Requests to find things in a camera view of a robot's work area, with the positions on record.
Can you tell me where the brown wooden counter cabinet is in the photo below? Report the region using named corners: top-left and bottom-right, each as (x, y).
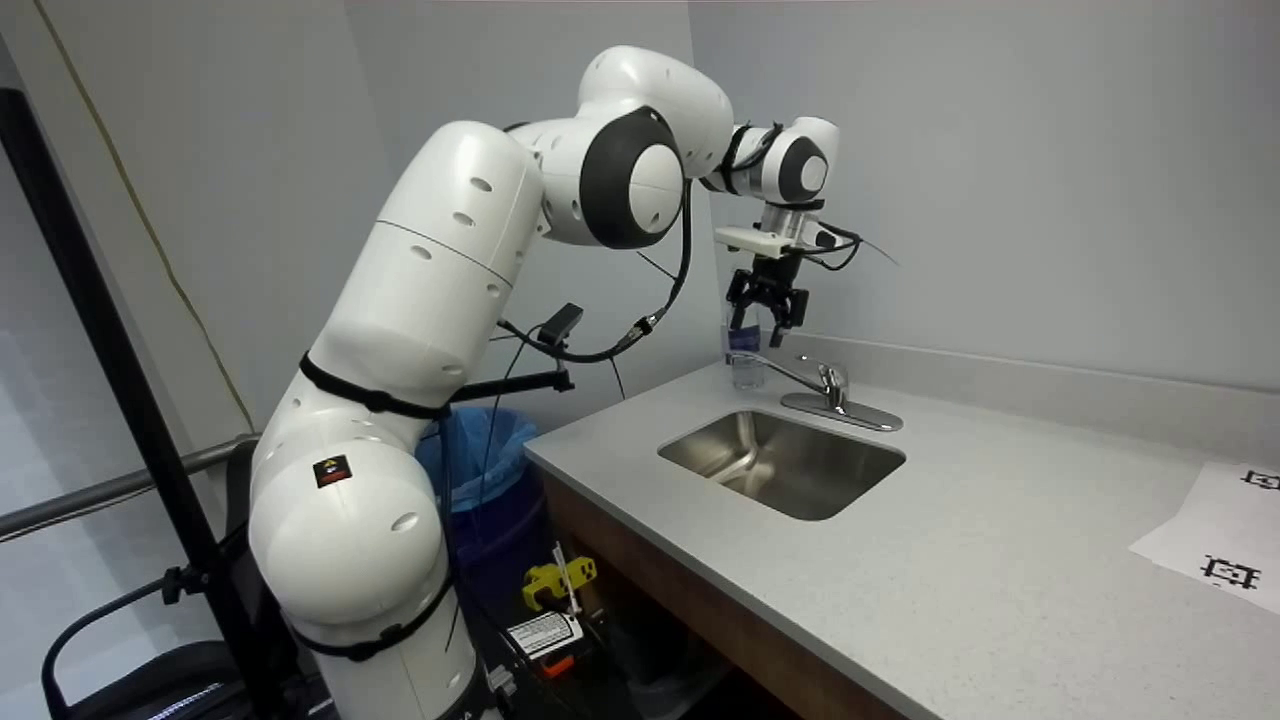
top-left (537, 465), bottom-right (914, 720)

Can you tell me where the blue trash bin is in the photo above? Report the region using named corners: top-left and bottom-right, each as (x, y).
top-left (412, 404), bottom-right (552, 615)

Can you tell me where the black camera on stand arm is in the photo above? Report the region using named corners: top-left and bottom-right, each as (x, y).
top-left (443, 299), bottom-right (587, 409)

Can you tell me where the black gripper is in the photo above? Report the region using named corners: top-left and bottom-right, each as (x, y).
top-left (725, 254), bottom-right (811, 364)

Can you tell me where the yellow plastic object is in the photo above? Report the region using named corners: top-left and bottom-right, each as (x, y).
top-left (518, 551), bottom-right (602, 615)

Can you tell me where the stainless steel sink basin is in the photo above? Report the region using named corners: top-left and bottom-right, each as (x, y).
top-left (656, 409), bottom-right (914, 524)

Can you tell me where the black chair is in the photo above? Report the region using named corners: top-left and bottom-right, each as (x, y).
top-left (35, 564), bottom-right (259, 720)

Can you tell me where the black stand pole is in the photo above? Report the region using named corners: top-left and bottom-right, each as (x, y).
top-left (0, 83), bottom-right (294, 720)

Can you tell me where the white paper with printed markers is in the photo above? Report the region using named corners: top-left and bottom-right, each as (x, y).
top-left (1127, 456), bottom-right (1280, 615)

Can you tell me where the white box with red part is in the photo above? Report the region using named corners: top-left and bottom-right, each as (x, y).
top-left (505, 606), bottom-right (587, 677)

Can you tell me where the chrome sink faucet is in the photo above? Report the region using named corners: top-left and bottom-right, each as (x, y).
top-left (739, 348), bottom-right (910, 435)

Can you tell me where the thin yellow wall cable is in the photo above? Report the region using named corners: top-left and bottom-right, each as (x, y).
top-left (35, 0), bottom-right (259, 430)

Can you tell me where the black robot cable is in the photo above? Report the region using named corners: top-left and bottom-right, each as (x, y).
top-left (491, 176), bottom-right (701, 373)

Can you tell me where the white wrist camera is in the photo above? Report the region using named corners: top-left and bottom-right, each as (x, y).
top-left (711, 214), bottom-right (860, 272)

